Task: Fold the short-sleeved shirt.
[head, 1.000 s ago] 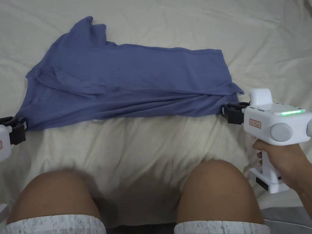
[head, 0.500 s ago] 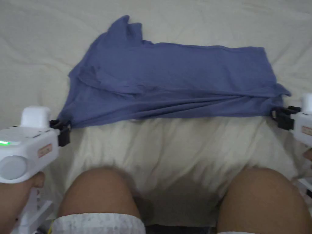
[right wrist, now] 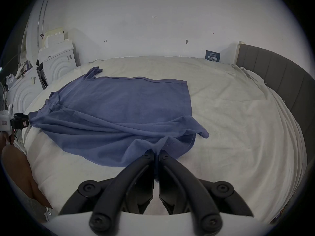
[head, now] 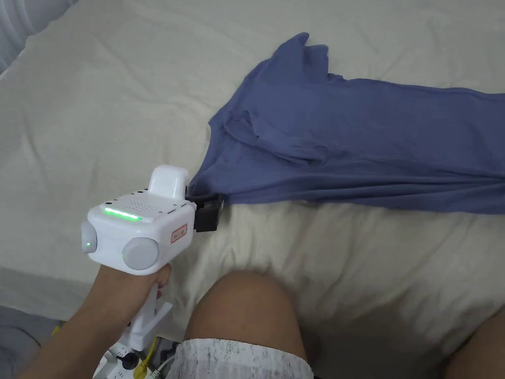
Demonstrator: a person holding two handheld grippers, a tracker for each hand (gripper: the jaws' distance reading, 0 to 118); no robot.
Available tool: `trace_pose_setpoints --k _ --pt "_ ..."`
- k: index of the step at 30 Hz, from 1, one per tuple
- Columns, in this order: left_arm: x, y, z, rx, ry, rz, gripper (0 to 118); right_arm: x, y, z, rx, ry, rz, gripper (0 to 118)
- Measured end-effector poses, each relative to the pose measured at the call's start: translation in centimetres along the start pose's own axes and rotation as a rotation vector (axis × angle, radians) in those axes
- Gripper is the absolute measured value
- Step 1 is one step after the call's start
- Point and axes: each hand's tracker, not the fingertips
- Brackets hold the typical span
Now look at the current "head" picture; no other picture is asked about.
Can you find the person's left hand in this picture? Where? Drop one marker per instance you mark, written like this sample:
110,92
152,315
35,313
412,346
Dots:
126,294

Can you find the blue shirt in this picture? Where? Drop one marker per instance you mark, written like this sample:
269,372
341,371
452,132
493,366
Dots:
335,130

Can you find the white power strip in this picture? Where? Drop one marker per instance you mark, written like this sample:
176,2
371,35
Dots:
118,361

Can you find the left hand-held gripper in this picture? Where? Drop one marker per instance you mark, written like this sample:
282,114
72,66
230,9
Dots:
130,221

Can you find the bed with beige sheet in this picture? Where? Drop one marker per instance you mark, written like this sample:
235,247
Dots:
98,118

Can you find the person's legs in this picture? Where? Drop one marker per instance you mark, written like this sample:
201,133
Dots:
244,308

